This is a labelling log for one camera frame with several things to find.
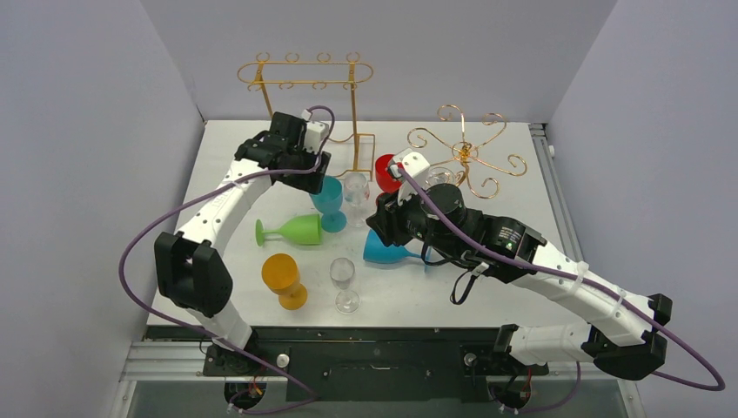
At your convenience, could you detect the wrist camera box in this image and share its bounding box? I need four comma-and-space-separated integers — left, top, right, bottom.
386, 148, 430, 206
301, 109, 329, 154

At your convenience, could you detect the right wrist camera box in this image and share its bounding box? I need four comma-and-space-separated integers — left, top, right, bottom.
386, 148, 430, 206

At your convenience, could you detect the purple cable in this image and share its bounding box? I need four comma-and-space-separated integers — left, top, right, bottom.
392, 164, 727, 416
117, 105, 337, 416

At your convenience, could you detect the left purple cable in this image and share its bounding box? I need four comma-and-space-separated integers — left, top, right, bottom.
117, 105, 337, 416

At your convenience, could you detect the small clear front wine glass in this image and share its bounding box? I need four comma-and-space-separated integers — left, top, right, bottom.
329, 258, 361, 314

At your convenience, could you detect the tall gold wire glass rack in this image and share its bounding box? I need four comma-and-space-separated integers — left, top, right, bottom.
236, 51, 377, 180

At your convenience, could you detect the red plastic goblet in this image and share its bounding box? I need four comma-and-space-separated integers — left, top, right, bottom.
374, 153, 401, 193

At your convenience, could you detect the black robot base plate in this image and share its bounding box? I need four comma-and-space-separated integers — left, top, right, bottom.
203, 326, 549, 404

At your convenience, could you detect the orange plastic goblet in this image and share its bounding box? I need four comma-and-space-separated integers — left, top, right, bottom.
261, 253, 308, 310

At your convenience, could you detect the clear glass near red goblet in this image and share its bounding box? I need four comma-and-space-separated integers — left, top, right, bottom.
344, 172, 370, 227

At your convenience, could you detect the green plastic goblet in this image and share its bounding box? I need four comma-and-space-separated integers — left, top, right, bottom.
255, 214, 322, 246

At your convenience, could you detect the aluminium table frame rail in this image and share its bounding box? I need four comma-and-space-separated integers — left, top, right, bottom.
529, 122, 640, 380

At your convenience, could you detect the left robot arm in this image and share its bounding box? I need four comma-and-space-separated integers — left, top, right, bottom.
154, 107, 333, 374

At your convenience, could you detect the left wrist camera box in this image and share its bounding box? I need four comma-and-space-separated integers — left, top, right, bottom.
301, 109, 329, 154

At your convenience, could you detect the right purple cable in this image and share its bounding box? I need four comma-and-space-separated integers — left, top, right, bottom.
392, 164, 727, 416

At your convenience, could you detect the clear patterned wine glass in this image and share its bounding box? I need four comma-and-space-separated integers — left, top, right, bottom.
426, 166, 458, 187

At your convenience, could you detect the gold hook rack wooden base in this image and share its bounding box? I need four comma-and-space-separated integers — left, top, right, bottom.
406, 104, 528, 199

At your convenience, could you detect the blue plastic goblet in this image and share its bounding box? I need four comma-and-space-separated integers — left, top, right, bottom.
362, 229, 429, 271
310, 176, 347, 233

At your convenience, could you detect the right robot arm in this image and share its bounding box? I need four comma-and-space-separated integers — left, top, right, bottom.
366, 184, 672, 381

